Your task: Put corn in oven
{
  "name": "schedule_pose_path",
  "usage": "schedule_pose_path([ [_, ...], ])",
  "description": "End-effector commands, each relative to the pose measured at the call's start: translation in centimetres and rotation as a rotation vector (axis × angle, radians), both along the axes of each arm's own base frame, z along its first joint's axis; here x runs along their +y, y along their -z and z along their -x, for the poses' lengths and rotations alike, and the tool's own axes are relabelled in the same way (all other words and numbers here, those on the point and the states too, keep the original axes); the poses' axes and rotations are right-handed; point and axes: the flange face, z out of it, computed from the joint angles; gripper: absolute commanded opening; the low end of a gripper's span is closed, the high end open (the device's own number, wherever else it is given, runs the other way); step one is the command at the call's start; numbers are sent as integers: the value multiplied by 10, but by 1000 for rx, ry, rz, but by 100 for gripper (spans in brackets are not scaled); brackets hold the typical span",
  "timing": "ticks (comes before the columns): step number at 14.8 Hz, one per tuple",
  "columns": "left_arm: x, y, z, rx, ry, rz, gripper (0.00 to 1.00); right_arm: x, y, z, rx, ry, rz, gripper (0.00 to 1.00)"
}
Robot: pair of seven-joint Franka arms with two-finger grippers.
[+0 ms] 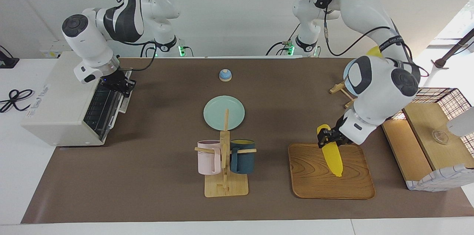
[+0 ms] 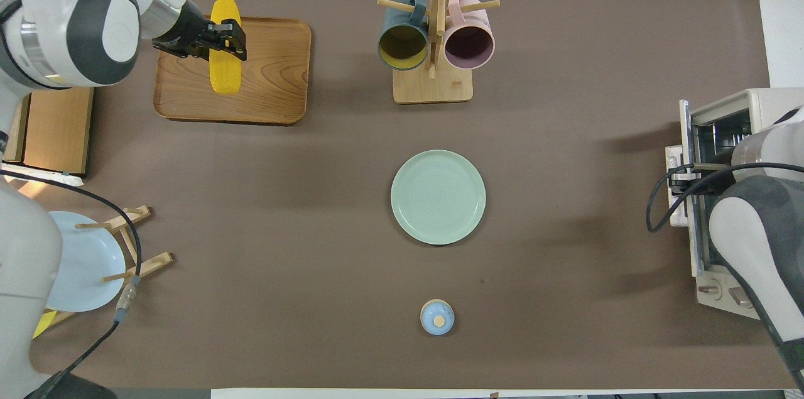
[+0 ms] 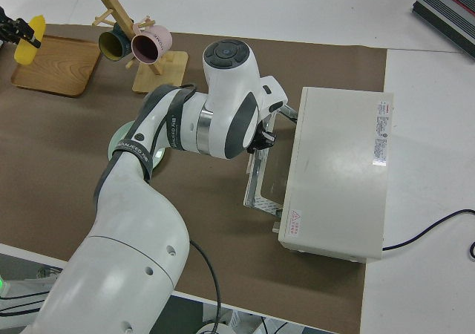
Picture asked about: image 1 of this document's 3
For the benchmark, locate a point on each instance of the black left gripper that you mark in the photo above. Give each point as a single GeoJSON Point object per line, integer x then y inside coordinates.
{"type": "Point", "coordinates": [339, 133]}

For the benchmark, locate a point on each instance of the white rounded object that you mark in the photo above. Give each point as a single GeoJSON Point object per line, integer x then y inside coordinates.
{"type": "Point", "coordinates": [463, 124]}

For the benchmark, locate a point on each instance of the black tripod pole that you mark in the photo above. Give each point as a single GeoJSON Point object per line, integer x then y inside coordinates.
{"type": "Point", "coordinates": [453, 50]}

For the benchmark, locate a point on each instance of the small blue dome bell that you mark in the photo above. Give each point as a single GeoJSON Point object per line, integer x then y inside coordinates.
{"type": "Point", "coordinates": [225, 75]}

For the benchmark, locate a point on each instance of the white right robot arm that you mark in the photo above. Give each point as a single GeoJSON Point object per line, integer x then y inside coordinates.
{"type": "Point", "coordinates": [87, 46]}

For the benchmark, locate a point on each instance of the mint green plate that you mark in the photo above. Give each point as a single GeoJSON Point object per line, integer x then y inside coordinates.
{"type": "Point", "coordinates": [214, 114]}

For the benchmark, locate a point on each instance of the dark blue mug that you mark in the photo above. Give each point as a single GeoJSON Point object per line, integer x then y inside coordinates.
{"type": "Point", "coordinates": [244, 161]}

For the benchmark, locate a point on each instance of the pink mug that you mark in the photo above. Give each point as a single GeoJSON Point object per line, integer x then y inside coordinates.
{"type": "Point", "coordinates": [207, 159]}

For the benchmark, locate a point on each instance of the yellow corn cob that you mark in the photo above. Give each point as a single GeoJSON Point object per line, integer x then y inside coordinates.
{"type": "Point", "coordinates": [333, 159]}

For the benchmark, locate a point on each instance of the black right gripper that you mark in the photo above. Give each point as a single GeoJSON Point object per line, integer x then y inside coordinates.
{"type": "Point", "coordinates": [116, 81]}

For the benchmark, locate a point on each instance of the wooden mug rack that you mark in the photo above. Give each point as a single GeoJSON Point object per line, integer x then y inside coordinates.
{"type": "Point", "coordinates": [225, 187]}

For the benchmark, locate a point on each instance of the wooden plate rack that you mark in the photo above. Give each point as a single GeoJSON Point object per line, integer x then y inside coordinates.
{"type": "Point", "coordinates": [340, 89]}

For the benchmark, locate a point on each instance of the white toaster oven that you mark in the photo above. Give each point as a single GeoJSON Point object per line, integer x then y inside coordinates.
{"type": "Point", "coordinates": [59, 98]}

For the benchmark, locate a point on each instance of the light wooden shelf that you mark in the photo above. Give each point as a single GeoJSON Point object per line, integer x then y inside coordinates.
{"type": "Point", "coordinates": [426, 127]}

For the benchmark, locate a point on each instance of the white power strip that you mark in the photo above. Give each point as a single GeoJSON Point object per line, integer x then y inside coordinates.
{"type": "Point", "coordinates": [52, 51]}

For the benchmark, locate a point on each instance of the small clear glass dish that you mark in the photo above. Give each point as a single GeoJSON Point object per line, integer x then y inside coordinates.
{"type": "Point", "coordinates": [440, 137]}

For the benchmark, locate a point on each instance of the brown table mat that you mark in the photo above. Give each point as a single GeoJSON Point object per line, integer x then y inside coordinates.
{"type": "Point", "coordinates": [148, 175]}

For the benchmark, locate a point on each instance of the white checked cloth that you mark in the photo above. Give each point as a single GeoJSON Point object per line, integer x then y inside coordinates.
{"type": "Point", "coordinates": [440, 181]}

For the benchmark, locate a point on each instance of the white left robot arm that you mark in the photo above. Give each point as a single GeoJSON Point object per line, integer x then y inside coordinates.
{"type": "Point", "coordinates": [377, 90]}

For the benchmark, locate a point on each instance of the black stand base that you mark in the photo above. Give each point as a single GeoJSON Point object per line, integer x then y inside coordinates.
{"type": "Point", "coordinates": [7, 61]}

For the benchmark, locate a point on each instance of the light blue plate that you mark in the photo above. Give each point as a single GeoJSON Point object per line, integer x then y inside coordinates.
{"type": "Point", "coordinates": [345, 77]}

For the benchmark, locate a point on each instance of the yellow plate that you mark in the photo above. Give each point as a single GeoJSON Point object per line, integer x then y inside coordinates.
{"type": "Point", "coordinates": [374, 52]}

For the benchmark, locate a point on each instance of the brown wooden tray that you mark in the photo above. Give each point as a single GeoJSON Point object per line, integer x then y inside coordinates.
{"type": "Point", "coordinates": [309, 179]}

